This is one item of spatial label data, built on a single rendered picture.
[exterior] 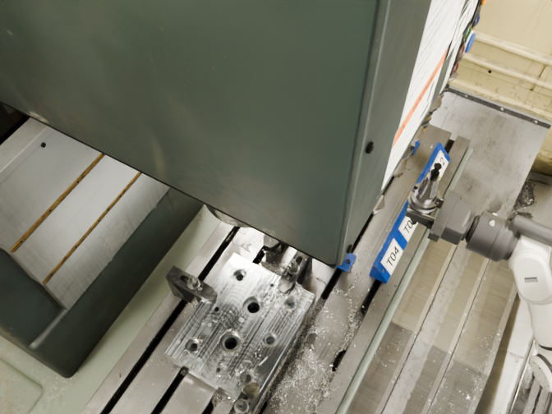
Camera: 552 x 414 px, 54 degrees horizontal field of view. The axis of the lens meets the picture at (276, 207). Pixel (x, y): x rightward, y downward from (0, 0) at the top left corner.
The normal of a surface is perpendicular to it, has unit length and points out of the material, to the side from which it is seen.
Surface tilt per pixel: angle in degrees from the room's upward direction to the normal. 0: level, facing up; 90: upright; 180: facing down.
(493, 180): 24
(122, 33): 90
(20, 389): 0
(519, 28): 90
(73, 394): 0
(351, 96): 90
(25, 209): 91
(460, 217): 1
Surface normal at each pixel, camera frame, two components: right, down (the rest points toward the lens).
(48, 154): 0.87, 0.41
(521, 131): -0.22, -0.18
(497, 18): -0.50, 0.73
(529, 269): -0.47, 0.45
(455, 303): 0.05, -0.63
